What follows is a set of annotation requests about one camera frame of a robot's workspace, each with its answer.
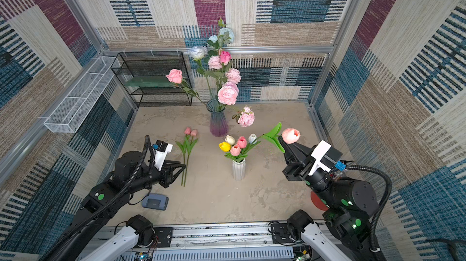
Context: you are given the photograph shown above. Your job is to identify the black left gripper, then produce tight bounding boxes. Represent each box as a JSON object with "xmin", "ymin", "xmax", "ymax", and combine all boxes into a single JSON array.
[{"xmin": 126, "ymin": 159, "xmax": 187, "ymax": 196}]

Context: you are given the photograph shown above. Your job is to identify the pink tulip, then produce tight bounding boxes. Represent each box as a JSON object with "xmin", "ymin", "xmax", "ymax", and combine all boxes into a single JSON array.
[
  {"xmin": 183, "ymin": 129, "xmax": 198, "ymax": 187},
  {"xmin": 176, "ymin": 127, "xmax": 193, "ymax": 187},
  {"xmin": 230, "ymin": 144, "xmax": 241, "ymax": 157},
  {"xmin": 260, "ymin": 122, "xmax": 300, "ymax": 154}
]

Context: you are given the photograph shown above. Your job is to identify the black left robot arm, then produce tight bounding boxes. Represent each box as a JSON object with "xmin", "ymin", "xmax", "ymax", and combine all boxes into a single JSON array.
[{"xmin": 41, "ymin": 136, "xmax": 186, "ymax": 261}]

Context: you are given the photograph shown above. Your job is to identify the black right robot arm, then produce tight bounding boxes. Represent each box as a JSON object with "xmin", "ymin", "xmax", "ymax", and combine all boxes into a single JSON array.
[{"xmin": 278, "ymin": 137, "xmax": 393, "ymax": 261}]

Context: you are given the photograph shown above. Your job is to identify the white ribbed vase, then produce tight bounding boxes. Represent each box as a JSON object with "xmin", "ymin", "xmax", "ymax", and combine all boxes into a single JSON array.
[{"xmin": 232, "ymin": 159, "xmax": 246, "ymax": 181}]

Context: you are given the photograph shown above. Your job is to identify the purple glass vase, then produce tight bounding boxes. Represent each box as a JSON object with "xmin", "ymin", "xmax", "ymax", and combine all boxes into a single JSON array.
[{"xmin": 206, "ymin": 99, "xmax": 228, "ymax": 137}]

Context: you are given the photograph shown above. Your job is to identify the grey blue small case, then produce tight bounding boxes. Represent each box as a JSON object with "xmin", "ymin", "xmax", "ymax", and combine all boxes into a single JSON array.
[{"xmin": 142, "ymin": 193, "xmax": 169, "ymax": 211}]

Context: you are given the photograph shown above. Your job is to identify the white tulip bud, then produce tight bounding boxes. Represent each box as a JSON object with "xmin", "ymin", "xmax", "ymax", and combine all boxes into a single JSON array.
[{"xmin": 248, "ymin": 134, "xmax": 257, "ymax": 144}]

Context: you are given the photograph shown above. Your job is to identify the red cup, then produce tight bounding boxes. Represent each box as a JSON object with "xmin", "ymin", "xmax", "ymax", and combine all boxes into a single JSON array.
[{"xmin": 311, "ymin": 191, "xmax": 328, "ymax": 211}]

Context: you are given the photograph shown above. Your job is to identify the yellow tulip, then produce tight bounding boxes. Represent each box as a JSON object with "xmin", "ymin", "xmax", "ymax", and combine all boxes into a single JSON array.
[{"xmin": 218, "ymin": 142, "xmax": 231, "ymax": 153}]

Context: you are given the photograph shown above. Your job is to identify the cream white tulip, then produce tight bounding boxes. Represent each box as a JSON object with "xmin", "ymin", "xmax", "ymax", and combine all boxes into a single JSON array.
[{"xmin": 225, "ymin": 135, "xmax": 236, "ymax": 146}]

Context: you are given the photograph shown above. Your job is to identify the green mat on shelf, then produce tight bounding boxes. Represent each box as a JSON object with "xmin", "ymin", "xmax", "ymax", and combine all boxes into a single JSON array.
[{"xmin": 123, "ymin": 75, "xmax": 172, "ymax": 88}]

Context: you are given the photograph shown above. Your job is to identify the pink rose bouquet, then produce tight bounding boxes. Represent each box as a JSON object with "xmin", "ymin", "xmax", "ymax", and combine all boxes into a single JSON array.
[{"xmin": 165, "ymin": 18, "xmax": 256, "ymax": 128}]

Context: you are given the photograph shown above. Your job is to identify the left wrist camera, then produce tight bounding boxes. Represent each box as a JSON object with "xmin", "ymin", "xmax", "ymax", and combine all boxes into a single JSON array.
[{"xmin": 152, "ymin": 140, "xmax": 173, "ymax": 171}]

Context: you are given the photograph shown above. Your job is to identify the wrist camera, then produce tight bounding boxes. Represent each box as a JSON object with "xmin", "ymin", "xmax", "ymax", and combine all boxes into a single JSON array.
[
  {"xmin": 152, "ymin": 140, "xmax": 173, "ymax": 171},
  {"xmin": 308, "ymin": 140, "xmax": 347, "ymax": 176}
]

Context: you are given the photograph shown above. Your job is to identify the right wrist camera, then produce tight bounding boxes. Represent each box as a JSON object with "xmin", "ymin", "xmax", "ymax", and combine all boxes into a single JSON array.
[{"xmin": 308, "ymin": 140, "xmax": 347, "ymax": 176}]

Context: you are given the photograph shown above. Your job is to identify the black wire shelf rack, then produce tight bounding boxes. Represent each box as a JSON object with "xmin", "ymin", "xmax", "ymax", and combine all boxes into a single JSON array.
[{"xmin": 111, "ymin": 51, "xmax": 193, "ymax": 108}]

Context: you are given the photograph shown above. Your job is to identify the white wire mesh basket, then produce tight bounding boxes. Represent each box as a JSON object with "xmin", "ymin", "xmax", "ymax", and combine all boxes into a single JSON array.
[{"xmin": 44, "ymin": 56, "xmax": 115, "ymax": 134}]

